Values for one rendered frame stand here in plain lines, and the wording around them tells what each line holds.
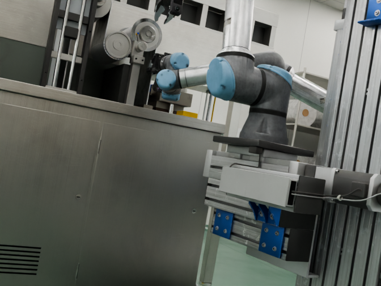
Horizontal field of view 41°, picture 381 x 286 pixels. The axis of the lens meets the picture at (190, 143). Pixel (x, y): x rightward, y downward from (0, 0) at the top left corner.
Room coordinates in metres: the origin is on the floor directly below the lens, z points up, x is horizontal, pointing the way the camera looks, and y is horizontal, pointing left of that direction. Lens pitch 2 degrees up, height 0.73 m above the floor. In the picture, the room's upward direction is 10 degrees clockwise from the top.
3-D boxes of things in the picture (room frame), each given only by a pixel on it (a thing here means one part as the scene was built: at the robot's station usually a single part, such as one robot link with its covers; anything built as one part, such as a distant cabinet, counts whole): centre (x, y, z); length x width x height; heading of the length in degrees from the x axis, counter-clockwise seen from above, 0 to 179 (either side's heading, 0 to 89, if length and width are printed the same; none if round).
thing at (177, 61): (2.04, 0.11, 1.11); 0.11 x 0.08 x 0.09; 25
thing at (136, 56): (2.21, 0.29, 1.05); 0.06 x 0.05 x 0.31; 25
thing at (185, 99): (2.48, 0.18, 1.00); 0.40 x 0.16 x 0.06; 25
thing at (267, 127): (1.55, -0.22, 0.87); 0.15 x 0.15 x 0.10
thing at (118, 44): (2.32, 0.44, 1.17); 0.26 x 0.12 x 0.12; 25
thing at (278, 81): (1.55, -0.21, 0.98); 0.13 x 0.12 x 0.14; 115
